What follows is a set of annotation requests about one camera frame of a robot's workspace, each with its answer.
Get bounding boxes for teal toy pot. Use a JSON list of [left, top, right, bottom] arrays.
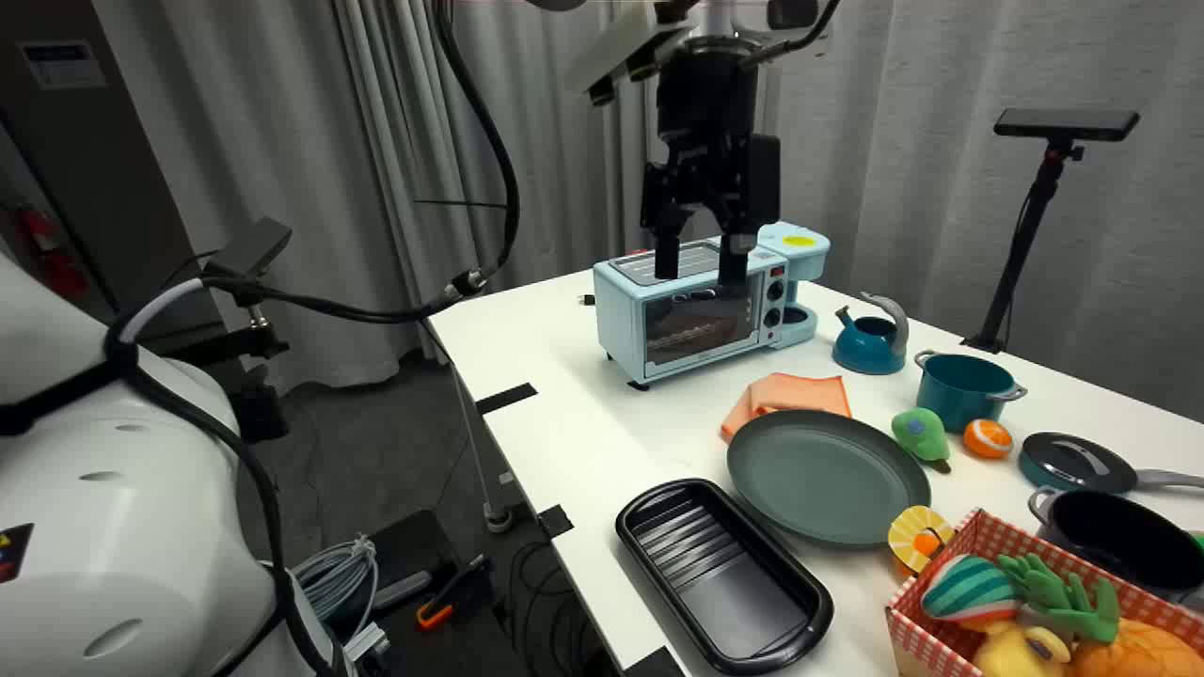
[[911, 345, 1031, 436]]

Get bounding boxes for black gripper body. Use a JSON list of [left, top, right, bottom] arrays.
[[652, 32, 768, 174]]

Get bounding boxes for orange-handled tool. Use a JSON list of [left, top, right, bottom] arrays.
[[410, 549, 497, 633]]

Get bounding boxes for light blue toy oven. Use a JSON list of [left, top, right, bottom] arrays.
[[592, 219, 835, 389]]

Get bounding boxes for orange pineapple plush green leaves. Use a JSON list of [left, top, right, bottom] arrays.
[[994, 554, 1204, 677]]

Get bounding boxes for green pear plush toy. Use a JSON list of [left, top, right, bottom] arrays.
[[889, 401, 956, 478]]

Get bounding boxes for blue-grey cable bundle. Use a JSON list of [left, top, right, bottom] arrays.
[[291, 532, 397, 668]]

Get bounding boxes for red checkered basket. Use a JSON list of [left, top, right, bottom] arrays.
[[883, 503, 1204, 677]]

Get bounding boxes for red fire extinguisher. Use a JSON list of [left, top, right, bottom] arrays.
[[5, 201, 67, 302]]

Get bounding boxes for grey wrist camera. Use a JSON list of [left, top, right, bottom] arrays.
[[578, 12, 695, 108]]

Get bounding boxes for black table edge strap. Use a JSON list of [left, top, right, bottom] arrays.
[[472, 381, 542, 417], [533, 500, 578, 542]]

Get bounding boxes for black grill tray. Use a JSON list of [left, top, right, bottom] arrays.
[[608, 472, 841, 677]]

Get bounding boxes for orange cloth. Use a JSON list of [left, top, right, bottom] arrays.
[[716, 368, 857, 443]]

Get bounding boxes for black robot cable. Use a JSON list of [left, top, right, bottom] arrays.
[[0, 0, 522, 677]]

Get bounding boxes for striped watermelon slice plush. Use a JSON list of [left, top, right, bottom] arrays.
[[918, 554, 1025, 635]]

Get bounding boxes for black toy pot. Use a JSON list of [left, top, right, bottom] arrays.
[[1025, 481, 1204, 597]]

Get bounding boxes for teal toy kettle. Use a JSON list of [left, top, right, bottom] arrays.
[[829, 288, 911, 381]]

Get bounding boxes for yellow pineapple ring plush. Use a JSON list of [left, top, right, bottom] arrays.
[[883, 500, 958, 580]]

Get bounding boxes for grey plate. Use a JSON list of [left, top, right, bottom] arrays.
[[723, 408, 936, 554]]

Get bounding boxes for yellow plush toy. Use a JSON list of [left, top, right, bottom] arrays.
[[970, 619, 1076, 677]]

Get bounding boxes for grey curtain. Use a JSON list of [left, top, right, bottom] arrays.
[[89, 0, 1204, 422]]

